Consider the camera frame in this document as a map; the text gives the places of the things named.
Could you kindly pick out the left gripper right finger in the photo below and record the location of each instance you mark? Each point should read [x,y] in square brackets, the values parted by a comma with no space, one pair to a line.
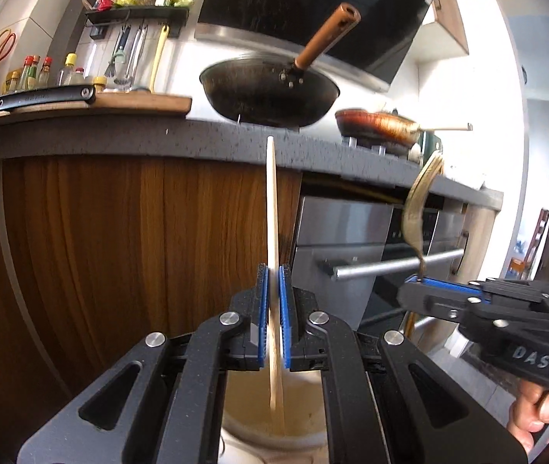
[296,304]

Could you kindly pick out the gold metal spoon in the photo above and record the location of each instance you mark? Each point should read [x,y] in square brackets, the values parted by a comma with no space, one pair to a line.
[411,219]

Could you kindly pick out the person's right hand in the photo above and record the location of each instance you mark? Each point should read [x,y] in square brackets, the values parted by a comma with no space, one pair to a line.
[528,414]

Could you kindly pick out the wooden cutting board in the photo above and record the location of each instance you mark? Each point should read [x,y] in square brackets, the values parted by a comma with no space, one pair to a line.
[107,103]

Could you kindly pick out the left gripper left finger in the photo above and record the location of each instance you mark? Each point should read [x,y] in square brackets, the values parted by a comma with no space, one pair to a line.
[247,346]

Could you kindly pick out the black handled kitchen knife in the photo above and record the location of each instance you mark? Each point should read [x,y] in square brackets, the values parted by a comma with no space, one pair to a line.
[58,94]

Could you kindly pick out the black wall spice shelf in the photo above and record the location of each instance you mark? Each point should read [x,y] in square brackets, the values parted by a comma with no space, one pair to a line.
[174,17]

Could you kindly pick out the black range hood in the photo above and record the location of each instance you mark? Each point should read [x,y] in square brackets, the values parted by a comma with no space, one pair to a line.
[371,54]

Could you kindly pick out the cream floral ceramic utensil holder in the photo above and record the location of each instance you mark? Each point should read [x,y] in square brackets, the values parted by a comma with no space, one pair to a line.
[253,431]

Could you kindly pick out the wooden chopstick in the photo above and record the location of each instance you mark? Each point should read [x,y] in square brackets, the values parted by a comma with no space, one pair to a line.
[275,356]

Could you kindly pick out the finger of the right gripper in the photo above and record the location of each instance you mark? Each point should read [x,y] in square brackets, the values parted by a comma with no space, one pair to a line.
[436,298]

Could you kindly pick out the stainless steel oven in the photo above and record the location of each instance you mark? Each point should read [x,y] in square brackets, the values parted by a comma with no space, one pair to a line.
[341,227]

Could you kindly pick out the black wok wooden handle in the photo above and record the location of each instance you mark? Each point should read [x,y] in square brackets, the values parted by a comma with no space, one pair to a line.
[274,91]

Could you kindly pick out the wooden kitchen cabinet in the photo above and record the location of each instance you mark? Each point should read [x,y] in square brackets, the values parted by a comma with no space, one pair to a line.
[98,251]

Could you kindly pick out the red frying pan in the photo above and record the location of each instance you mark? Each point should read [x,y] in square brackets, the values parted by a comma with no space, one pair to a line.
[384,126]

